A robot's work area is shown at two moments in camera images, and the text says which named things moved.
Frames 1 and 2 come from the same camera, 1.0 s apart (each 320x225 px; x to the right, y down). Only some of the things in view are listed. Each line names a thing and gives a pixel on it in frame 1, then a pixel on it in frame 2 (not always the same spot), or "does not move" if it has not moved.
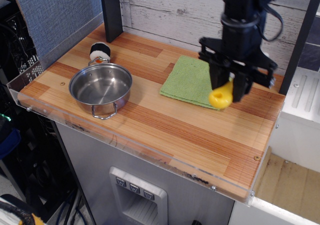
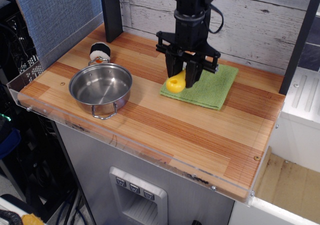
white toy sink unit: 287,191 does not move
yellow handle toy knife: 221,97 to 176,84
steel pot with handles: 101,85 does not move
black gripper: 242,24 to 190,41
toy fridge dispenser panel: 137,201 does not move
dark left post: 111,11 does not move
